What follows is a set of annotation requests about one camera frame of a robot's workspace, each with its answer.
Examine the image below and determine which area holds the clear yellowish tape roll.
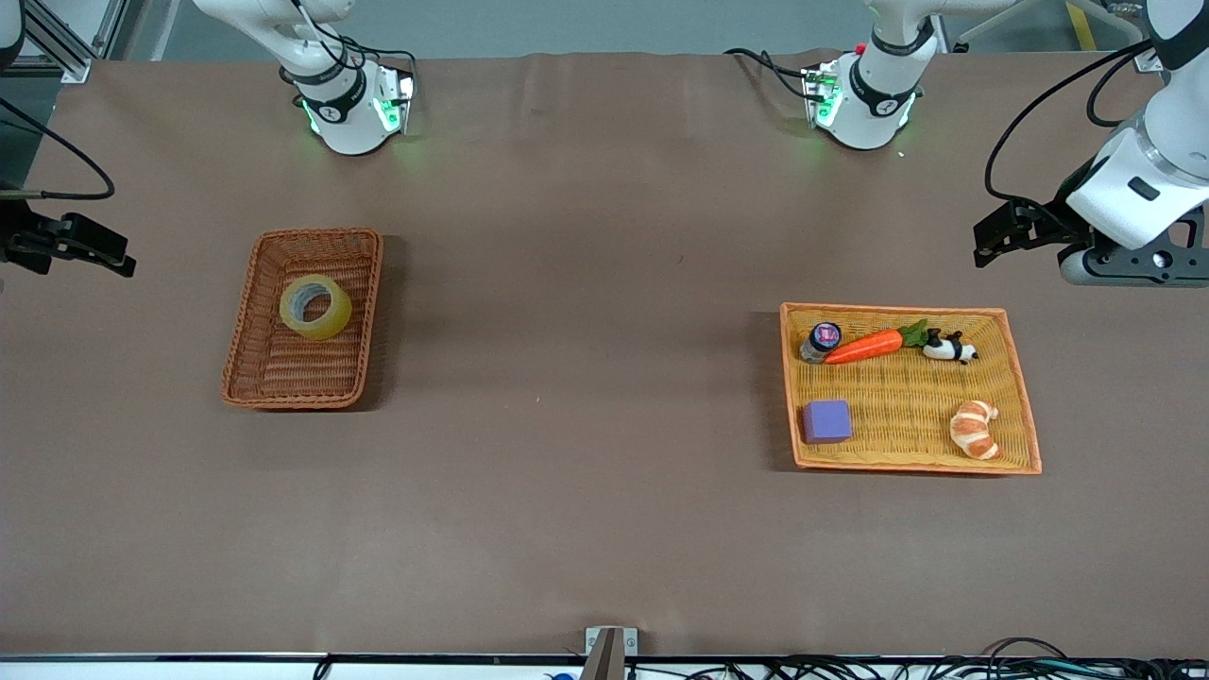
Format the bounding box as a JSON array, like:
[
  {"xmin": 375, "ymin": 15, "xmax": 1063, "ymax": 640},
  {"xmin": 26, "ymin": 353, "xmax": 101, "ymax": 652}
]
[{"xmin": 279, "ymin": 274, "xmax": 353, "ymax": 342}]

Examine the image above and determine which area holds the orange yellow wicker basket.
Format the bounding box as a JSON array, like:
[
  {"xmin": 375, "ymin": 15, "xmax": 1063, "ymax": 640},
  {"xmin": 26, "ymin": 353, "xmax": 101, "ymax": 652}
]
[{"xmin": 780, "ymin": 302, "xmax": 1043, "ymax": 475}]

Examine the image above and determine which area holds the brown wicker basket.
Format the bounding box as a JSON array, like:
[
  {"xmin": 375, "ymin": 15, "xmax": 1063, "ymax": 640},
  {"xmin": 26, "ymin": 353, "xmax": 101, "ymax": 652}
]
[{"xmin": 220, "ymin": 227, "xmax": 384, "ymax": 411}]

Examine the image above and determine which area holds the black white panda toy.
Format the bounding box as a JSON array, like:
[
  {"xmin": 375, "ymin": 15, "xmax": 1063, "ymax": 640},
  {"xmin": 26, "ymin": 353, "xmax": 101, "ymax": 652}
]
[{"xmin": 921, "ymin": 329, "xmax": 979, "ymax": 366}]

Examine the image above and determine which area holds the orange toy carrot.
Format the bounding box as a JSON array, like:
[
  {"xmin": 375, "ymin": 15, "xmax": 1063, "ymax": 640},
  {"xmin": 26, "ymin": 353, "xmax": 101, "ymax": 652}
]
[{"xmin": 824, "ymin": 319, "xmax": 931, "ymax": 366}]

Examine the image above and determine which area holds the toy croissant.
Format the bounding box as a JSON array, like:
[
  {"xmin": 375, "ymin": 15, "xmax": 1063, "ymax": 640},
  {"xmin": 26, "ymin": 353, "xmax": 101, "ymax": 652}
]
[{"xmin": 949, "ymin": 399, "xmax": 1002, "ymax": 461}]

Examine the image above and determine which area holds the grey metal strut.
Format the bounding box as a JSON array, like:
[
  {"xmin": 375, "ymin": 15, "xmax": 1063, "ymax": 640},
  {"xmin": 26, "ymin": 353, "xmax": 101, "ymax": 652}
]
[{"xmin": 952, "ymin": 0, "xmax": 1023, "ymax": 51}]

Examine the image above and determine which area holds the small bottle purple cap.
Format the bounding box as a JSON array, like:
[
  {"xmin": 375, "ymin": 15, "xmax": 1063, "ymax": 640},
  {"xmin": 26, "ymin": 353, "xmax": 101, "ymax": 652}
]
[{"xmin": 800, "ymin": 321, "xmax": 843, "ymax": 365}]

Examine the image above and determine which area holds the purple foam cube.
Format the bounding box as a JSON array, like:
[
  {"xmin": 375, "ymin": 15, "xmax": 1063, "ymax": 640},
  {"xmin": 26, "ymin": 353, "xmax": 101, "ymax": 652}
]
[{"xmin": 801, "ymin": 399, "xmax": 854, "ymax": 445}]

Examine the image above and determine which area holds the brown table cover mat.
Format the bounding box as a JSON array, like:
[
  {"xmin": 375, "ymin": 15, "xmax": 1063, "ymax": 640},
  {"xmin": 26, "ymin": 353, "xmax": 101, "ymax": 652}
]
[{"xmin": 0, "ymin": 49, "xmax": 1209, "ymax": 658}]

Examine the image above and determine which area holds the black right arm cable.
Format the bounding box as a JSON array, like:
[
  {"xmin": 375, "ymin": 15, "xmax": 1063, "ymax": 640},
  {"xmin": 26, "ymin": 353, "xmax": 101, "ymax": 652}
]
[{"xmin": 0, "ymin": 97, "xmax": 116, "ymax": 201}]

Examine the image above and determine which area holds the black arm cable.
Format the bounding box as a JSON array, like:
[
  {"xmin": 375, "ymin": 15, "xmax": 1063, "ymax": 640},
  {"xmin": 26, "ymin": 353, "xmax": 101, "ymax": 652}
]
[
  {"xmin": 0, "ymin": 97, "xmax": 116, "ymax": 201},
  {"xmin": 984, "ymin": 38, "xmax": 1159, "ymax": 207}
]

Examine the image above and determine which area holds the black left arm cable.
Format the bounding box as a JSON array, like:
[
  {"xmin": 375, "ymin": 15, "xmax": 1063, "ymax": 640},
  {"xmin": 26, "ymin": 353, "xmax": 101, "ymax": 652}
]
[{"xmin": 984, "ymin": 38, "xmax": 1159, "ymax": 207}]

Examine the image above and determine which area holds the aluminium frame profile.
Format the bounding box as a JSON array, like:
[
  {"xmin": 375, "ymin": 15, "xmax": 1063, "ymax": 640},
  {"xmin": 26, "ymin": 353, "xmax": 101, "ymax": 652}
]
[{"xmin": 0, "ymin": 0, "xmax": 152, "ymax": 84}]

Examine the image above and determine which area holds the black left base cable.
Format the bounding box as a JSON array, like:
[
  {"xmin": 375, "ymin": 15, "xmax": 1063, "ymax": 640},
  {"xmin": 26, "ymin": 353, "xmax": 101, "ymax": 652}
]
[{"xmin": 724, "ymin": 47, "xmax": 815, "ymax": 103}]

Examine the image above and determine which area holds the black base cable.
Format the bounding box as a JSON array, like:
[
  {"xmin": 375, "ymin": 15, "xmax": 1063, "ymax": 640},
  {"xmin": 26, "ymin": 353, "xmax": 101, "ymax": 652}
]
[
  {"xmin": 279, "ymin": 0, "xmax": 418, "ymax": 110},
  {"xmin": 724, "ymin": 47, "xmax": 815, "ymax": 103}
]

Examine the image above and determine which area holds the black right base cable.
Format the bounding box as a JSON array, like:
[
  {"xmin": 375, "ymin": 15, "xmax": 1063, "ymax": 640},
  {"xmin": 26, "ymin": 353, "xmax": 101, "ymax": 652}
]
[{"xmin": 279, "ymin": 0, "xmax": 418, "ymax": 110}]

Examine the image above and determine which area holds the black cable bundle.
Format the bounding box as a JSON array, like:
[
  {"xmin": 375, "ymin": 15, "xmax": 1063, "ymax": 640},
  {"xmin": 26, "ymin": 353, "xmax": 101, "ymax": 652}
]
[{"xmin": 312, "ymin": 637, "xmax": 1209, "ymax": 680}]

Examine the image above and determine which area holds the metal table edge bracket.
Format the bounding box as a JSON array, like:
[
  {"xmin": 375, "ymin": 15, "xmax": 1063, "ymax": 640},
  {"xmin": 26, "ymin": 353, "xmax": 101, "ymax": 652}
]
[{"xmin": 585, "ymin": 626, "xmax": 639, "ymax": 680}]

